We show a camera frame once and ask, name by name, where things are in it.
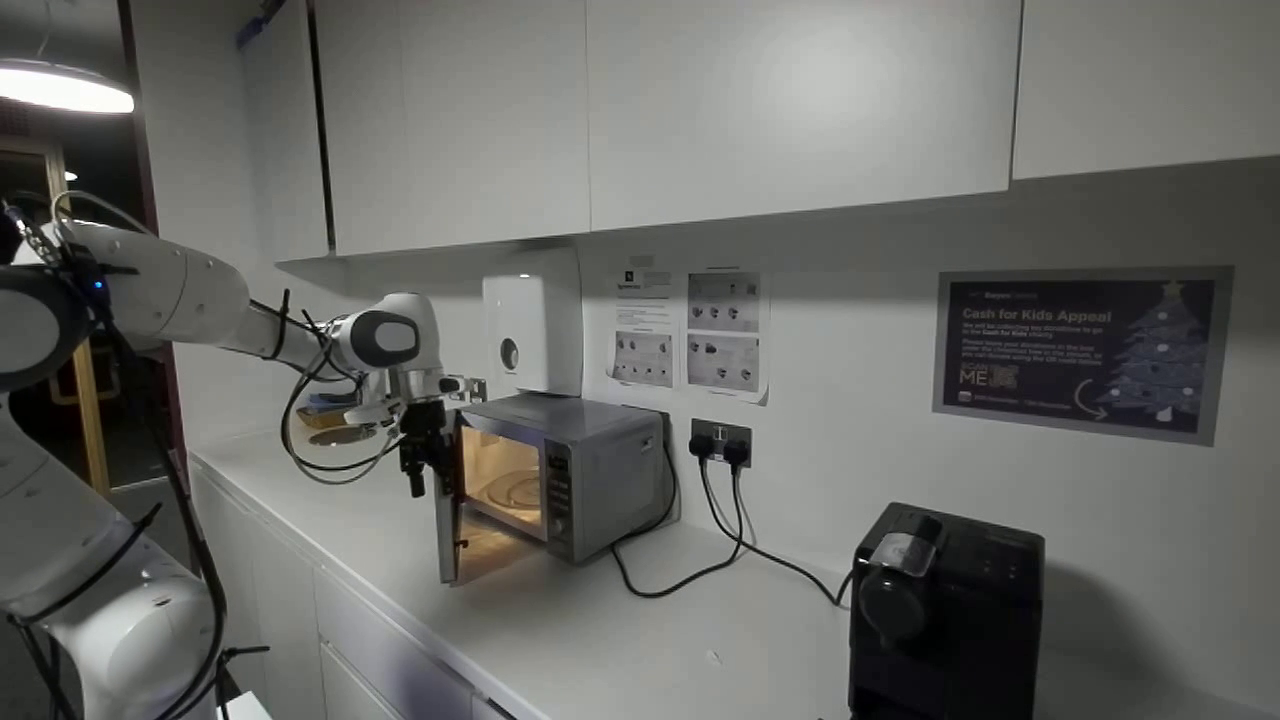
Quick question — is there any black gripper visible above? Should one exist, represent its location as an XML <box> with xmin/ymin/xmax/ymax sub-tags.
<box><xmin>395</xmin><ymin>398</ymin><xmax>466</xmax><ymax>504</ymax></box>

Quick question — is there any silver microwave body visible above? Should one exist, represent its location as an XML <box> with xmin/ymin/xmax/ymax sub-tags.
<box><xmin>454</xmin><ymin>388</ymin><xmax>676</xmax><ymax>574</ymax></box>

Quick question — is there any white upper cabinet door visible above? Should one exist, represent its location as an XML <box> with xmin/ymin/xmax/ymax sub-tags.
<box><xmin>126</xmin><ymin>0</ymin><xmax>334</xmax><ymax>263</ymax></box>
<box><xmin>585</xmin><ymin>0</ymin><xmax>1023</xmax><ymax>238</ymax></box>
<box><xmin>310</xmin><ymin>0</ymin><xmax>598</xmax><ymax>259</ymax></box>
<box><xmin>1007</xmin><ymin>0</ymin><xmax>1280</xmax><ymax>184</ymax></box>

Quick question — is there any yellow sponge stack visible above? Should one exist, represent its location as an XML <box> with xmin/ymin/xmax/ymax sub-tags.
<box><xmin>293</xmin><ymin>406</ymin><xmax>365</xmax><ymax>451</ymax></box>

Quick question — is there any white paper towel dispenser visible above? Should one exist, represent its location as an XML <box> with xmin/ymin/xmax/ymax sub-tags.
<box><xmin>475</xmin><ymin>269</ymin><xmax>551</xmax><ymax>402</ymax></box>

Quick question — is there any white base cabinet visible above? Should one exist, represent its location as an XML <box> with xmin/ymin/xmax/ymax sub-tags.
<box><xmin>190</xmin><ymin>456</ymin><xmax>535</xmax><ymax>720</ymax></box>

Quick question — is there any white instruction sheet with logo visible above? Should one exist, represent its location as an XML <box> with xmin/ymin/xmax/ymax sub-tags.
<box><xmin>610</xmin><ymin>259</ymin><xmax>680</xmax><ymax>393</ymax></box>

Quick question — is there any small socket photo sheet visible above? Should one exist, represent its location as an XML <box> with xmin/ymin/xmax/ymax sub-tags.
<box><xmin>686</xmin><ymin>269</ymin><xmax>765</xmax><ymax>337</ymax></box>
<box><xmin>686</xmin><ymin>333</ymin><xmax>767</xmax><ymax>402</ymax></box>

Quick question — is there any round ceiling lamp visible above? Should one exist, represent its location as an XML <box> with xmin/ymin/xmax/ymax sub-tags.
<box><xmin>0</xmin><ymin>57</ymin><xmax>142</xmax><ymax>119</ymax></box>

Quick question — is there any black coffee machine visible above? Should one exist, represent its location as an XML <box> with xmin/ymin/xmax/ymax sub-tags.
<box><xmin>846</xmin><ymin>498</ymin><xmax>1048</xmax><ymax>720</ymax></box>

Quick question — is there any dark framed Christmas poster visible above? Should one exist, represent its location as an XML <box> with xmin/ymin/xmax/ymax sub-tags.
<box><xmin>930</xmin><ymin>263</ymin><xmax>1238</xmax><ymax>447</ymax></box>

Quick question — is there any black microwave power cable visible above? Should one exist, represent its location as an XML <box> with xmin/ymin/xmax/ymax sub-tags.
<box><xmin>604</xmin><ymin>438</ymin><xmax>747</xmax><ymax>603</ymax></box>

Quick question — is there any steel double wall socket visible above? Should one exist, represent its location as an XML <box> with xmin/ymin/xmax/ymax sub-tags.
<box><xmin>686</xmin><ymin>417</ymin><xmax>760</xmax><ymax>473</ymax></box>

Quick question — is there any wooden door post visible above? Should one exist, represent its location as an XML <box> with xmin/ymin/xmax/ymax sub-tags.
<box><xmin>37</xmin><ymin>142</ymin><xmax>114</xmax><ymax>499</ymax></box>

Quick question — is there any black coffee machine power cable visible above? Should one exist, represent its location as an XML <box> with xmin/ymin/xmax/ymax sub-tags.
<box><xmin>716</xmin><ymin>438</ymin><xmax>861</xmax><ymax>611</ymax></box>

